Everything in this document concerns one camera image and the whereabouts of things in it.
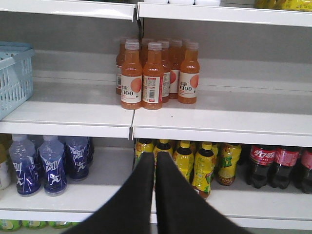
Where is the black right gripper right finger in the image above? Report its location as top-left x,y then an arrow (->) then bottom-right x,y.
156,152 -> 249,234

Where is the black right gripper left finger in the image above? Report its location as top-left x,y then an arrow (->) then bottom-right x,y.
65,153 -> 155,234

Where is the light blue plastic basket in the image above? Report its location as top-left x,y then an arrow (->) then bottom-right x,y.
0,41 -> 35,119

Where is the front left coke bottle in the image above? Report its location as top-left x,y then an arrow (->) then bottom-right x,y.
245,144 -> 276,189

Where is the dark coke bottle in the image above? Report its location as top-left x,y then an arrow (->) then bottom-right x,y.
293,147 -> 312,194
269,146 -> 300,189

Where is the yellow iced tea bottle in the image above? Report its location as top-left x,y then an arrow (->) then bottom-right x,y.
133,138 -> 154,169
153,139 -> 174,191
192,142 -> 215,200
173,140 -> 195,183
216,143 -> 242,186

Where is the yellow iced tea bottle left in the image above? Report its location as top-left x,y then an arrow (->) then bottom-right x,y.
133,138 -> 154,169

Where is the yellow iced tea bottle right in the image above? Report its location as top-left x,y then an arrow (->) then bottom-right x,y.
216,143 -> 242,186

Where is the right blue sports drink bottle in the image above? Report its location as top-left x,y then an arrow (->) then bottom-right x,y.
65,136 -> 89,180

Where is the blue sports drink bottle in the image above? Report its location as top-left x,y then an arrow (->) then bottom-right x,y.
39,135 -> 67,196
9,134 -> 40,196
65,136 -> 89,180

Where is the middle blue sports drink bottle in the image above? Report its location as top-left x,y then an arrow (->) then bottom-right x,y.
39,135 -> 67,196

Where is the left blue sports drink bottle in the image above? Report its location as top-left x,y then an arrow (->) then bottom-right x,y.
9,134 -> 40,196

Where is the front middle orange juice bottle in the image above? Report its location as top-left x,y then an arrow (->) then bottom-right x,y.
142,42 -> 164,110

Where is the orange juice bottle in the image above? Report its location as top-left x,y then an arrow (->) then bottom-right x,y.
121,39 -> 143,110
178,42 -> 200,104
142,42 -> 164,110

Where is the front left orange juice bottle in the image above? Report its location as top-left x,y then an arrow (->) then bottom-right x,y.
121,39 -> 143,110

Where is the front right orange juice bottle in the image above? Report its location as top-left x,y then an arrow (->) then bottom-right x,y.
178,42 -> 200,104

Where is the white metal store shelving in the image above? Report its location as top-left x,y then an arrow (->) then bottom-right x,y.
0,0 -> 312,221

